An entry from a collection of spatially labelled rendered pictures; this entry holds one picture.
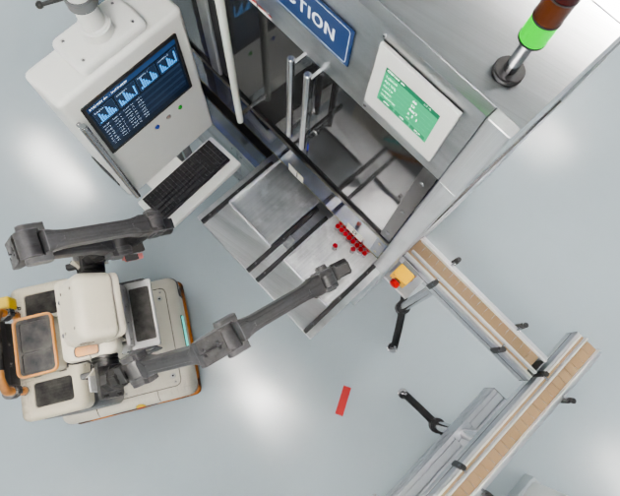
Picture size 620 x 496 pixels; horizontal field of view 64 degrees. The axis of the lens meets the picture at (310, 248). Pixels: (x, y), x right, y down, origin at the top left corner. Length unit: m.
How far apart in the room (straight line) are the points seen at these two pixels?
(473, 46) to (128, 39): 1.06
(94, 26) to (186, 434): 2.08
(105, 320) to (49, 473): 1.64
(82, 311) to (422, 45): 1.19
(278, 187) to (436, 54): 1.28
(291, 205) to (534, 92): 1.31
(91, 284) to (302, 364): 1.55
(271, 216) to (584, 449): 2.21
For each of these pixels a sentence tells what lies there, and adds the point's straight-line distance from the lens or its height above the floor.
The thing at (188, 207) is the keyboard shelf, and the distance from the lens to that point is 2.27.
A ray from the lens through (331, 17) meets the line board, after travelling 1.17.
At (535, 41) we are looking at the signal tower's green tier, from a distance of 0.96.
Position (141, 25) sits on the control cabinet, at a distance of 1.75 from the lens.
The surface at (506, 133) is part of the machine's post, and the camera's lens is 1.00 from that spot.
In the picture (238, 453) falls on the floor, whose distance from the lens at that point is 2.94.
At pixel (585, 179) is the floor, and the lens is 3.69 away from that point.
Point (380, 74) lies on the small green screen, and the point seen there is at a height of 1.99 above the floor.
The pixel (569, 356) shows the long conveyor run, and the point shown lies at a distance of 2.23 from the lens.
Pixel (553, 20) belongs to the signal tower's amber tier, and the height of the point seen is 2.27.
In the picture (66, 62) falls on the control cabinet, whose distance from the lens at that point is 1.77.
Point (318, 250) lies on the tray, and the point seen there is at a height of 0.88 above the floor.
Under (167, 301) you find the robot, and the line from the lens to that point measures 2.72.
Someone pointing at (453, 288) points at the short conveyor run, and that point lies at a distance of 2.08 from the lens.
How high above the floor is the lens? 2.91
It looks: 75 degrees down
